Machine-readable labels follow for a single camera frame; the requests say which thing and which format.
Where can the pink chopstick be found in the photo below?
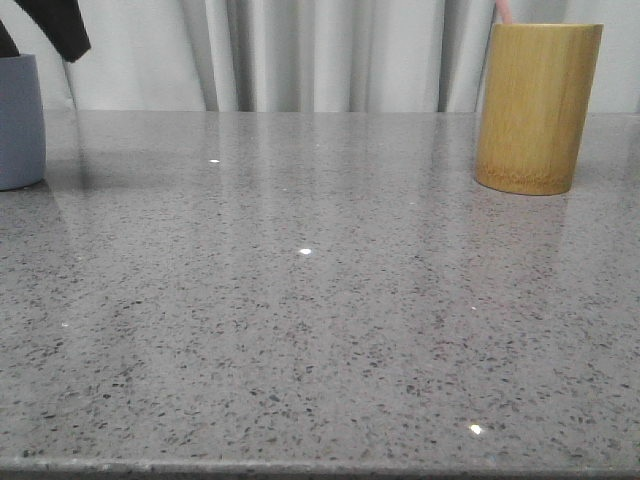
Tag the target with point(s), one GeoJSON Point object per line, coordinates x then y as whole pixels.
{"type": "Point", "coordinates": [504, 10]}

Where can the white grey curtain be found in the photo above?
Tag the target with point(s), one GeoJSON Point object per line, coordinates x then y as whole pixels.
{"type": "Point", "coordinates": [321, 56]}

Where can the bamboo wooden cup holder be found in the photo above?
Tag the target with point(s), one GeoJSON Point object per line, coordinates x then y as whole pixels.
{"type": "Point", "coordinates": [537, 93]}

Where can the blue plastic cup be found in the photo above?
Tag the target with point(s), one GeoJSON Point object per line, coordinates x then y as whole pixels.
{"type": "Point", "coordinates": [23, 136]}

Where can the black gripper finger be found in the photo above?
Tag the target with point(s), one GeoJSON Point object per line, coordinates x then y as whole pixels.
{"type": "Point", "coordinates": [62, 23]}
{"type": "Point", "coordinates": [8, 48]}

